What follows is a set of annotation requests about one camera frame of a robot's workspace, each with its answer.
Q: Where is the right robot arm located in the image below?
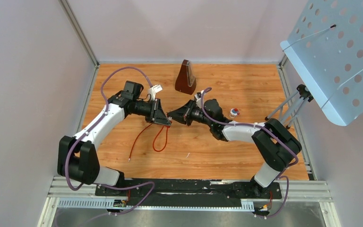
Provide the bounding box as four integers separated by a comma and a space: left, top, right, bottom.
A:
167, 99, 302, 198

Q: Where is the blue perforated metal stand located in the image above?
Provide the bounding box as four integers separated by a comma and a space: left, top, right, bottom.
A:
280, 0, 363, 126

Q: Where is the white cable duct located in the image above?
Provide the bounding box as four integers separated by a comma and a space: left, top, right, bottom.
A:
57, 198, 255, 212

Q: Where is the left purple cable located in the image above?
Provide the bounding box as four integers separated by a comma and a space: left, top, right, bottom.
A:
65, 66, 154, 192

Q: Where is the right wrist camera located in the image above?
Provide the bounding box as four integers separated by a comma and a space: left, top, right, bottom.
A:
194, 90, 203, 102

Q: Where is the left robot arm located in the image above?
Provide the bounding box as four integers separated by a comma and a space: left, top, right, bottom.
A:
57, 81, 171, 195

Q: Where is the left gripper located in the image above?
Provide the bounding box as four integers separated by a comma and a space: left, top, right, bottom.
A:
133, 98, 170, 127

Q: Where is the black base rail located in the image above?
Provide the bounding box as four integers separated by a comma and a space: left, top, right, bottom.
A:
95, 178, 282, 208

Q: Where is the brown wooden metronome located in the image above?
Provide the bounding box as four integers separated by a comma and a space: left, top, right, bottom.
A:
175, 60, 197, 95

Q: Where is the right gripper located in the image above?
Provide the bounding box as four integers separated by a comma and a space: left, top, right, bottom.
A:
168, 98, 214, 126

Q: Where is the red cable lock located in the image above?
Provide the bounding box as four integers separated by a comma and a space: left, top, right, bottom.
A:
152, 123, 170, 153
128, 122, 154, 163

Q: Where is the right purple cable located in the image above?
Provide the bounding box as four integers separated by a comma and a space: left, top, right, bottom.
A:
200, 87, 300, 179

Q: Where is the purple cable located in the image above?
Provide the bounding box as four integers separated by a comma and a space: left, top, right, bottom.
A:
200, 87, 300, 179
65, 66, 154, 192

